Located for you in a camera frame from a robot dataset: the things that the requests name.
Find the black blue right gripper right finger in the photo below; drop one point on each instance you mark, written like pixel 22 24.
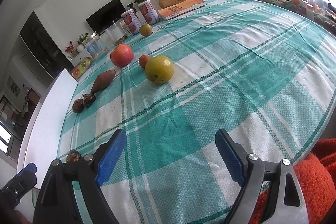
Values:
pixel 285 202

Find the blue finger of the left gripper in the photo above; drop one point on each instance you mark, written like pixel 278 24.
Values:
pixel 19 186

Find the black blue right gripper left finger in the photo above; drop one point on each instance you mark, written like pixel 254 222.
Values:
pixel 56 200

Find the brown sweet potato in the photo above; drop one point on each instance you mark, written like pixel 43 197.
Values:
pixel 103 80

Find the red apple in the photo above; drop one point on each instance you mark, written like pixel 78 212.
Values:
pixel 122 55

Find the small orange tangerine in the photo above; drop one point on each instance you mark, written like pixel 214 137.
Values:
pixel 143 61

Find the large green yellow pear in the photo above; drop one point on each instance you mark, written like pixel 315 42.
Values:
pixel 159 69

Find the red fleece sleeve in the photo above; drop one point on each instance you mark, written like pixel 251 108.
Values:
pixel 316 176

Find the white cardboard box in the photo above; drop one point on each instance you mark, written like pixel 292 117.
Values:
pixel 41 139

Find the teal white plaid tablecloth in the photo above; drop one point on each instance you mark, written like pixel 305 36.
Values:
pixel 264 74

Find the black cabinet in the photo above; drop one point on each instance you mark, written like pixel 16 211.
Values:
pixel 47 60

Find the fruit print tissue pack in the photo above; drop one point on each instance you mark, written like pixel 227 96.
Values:
pixel 81 68

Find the red flower vase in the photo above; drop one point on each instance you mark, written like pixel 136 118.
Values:
pixel 71 49

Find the clear jar gold lid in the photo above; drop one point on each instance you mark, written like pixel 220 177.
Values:
pixel 95 46

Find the clear jar black lid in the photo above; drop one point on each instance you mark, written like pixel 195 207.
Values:
pixel 115 32

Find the black television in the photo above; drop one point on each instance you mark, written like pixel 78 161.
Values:
pixel 105 16

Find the small green brown pear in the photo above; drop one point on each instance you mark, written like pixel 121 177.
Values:
pixel 145 30

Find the left orange white can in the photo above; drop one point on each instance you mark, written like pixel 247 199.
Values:
pixel 131 20

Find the orange white can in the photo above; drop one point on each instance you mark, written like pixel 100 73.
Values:
pixel 149 12
pixel 131 20

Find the right orange white can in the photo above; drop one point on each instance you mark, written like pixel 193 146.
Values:
pixel 149 12

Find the orange book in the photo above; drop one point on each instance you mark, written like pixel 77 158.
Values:
pixel 180 9

